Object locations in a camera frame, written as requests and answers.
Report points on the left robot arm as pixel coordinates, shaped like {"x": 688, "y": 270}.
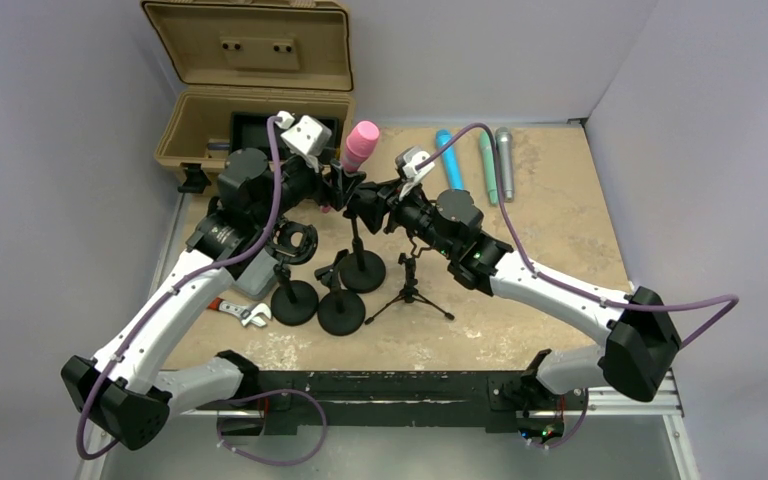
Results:
{"x": 122, "y": 387}

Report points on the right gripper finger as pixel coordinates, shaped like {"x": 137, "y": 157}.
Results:
{"x": 368, "y": 208}
{"x": 389, "y": 189}

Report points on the mint green microphone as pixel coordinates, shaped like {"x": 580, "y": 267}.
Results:
{"x": 487, "y": 153}

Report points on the grey flat box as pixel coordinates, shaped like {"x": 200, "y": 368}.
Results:
{"x": 258, "y": 279}

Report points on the black tray inside case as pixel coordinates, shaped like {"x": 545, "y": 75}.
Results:
{"x": 248, "y": 130}

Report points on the black tripod shock-mount stand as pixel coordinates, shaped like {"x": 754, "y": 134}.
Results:
{"x": 409, "y": 293}

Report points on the red-handled adjustable wrench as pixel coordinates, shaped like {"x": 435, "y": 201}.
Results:
{"x": 257, "y": 314}

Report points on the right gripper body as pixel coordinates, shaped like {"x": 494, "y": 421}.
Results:
{"x": 416, "y": 215}

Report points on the silver grey microphone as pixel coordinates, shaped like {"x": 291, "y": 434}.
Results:
{"x": 504, "y": 142}

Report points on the black shock-mount desk stand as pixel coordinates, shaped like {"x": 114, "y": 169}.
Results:
{"x": 294, "y": 302}

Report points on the black clip desk stand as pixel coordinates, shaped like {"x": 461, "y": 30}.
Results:
{"x": 340, "y": 312}

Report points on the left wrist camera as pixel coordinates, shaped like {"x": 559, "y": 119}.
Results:
{"x": 306, "y": 137}

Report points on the tan plastic tool case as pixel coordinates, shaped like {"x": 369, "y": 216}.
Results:
{"x": 247, "y": 56}

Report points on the blue microphone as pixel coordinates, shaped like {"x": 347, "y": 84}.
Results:
{"x": 449, "y": 160}

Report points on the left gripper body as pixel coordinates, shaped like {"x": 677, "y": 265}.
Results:
{"x": 298, "y": 182}

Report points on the pink toy microphone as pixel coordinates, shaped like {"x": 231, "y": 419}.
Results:
{"x": 359, "y": 146}

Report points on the black stand with pink microphone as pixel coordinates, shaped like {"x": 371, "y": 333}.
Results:
{"x": 361, "y": 271}

